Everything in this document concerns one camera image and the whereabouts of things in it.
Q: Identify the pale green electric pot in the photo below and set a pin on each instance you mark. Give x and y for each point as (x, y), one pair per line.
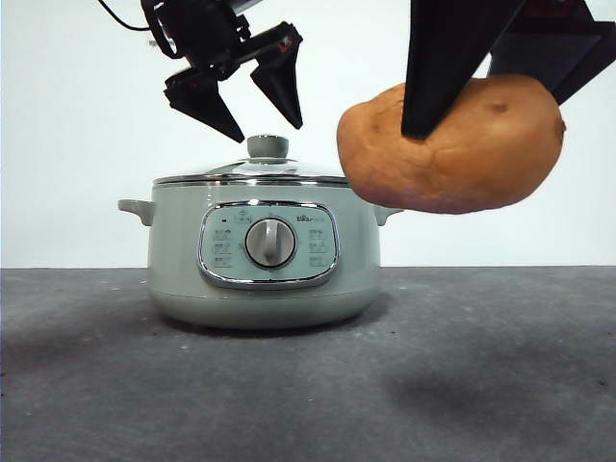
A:
(183, 269)

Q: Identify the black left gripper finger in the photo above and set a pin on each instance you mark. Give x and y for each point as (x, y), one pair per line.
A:
(202, 103)
(281, 84)

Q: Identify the glass lid with green knob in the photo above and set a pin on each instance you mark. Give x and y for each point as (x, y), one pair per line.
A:
(267, 146)

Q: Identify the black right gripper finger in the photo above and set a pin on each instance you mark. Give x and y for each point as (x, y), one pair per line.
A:
(447, 58)
(577, 58)

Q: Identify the pale grey left wrist camera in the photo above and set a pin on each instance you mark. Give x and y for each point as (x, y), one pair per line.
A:
(245, 4)

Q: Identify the brown potato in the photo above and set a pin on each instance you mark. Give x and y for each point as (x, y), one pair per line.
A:
(481, 159)

